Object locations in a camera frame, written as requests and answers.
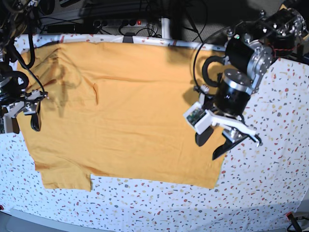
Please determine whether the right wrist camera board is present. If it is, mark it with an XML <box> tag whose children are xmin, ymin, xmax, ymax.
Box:
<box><xmin>0</xmin><ymin>116</ymin><xmax>13</xmax><ymax>134</ymax></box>

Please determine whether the black table clamp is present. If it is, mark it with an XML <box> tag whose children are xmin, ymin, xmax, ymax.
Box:
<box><xmin>123</xmin><ymin>32</ymin><xmax>135</xmax><ymax>44</ymax></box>

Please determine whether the white table leg post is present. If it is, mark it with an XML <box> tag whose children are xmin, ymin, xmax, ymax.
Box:
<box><xmin>161</xmin><ymin>17</ymin><xmax>171</xmax><ymax>39</ymax></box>

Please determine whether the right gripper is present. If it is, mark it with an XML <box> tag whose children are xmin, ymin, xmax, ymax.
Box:
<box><xmin>1</xmin><ymin>89</ymin><xmax>48</xmax><ymax>134</ymax></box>

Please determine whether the white power strip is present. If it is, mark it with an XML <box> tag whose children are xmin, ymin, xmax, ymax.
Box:
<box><xmin>93</xmin><ymin>19</ymin><xmax>147</xmax><ymax>28</ymax></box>

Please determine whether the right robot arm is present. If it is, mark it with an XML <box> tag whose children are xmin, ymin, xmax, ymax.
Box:
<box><xmin>0</xmin><ymin>0</ymin><xmax>48</xmax><ymax>134</ymax></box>

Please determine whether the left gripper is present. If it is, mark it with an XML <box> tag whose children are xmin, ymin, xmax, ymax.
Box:
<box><xmin>195</xmin><ymin>69</ymin><xmax>262</xmax><ymax>160</ymax></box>

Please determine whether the yellow orange T-shirt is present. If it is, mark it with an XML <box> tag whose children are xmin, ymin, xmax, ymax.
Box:
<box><xmin>17</xmin><ymin>42</ymin><xmax>224</xmax><ymax>190</ymax></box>

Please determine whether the black power adapter bar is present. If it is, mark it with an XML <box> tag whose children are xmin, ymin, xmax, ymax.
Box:
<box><xmin>47</xmin><ymin>24</ymin><xmax>83</xmax><ymax>33</ymax></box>

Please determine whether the red black clamp handle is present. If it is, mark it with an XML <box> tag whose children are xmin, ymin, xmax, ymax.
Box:
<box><xmin>286</xmin><ymin>212</ymin><xmax>302</xmax><ymax>232</ymax></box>

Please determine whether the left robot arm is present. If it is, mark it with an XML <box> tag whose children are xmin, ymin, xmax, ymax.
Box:
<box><xmin>184</xmin><ymin>0</ymin><xmax>309</xmax><ymax>160</ymax></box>

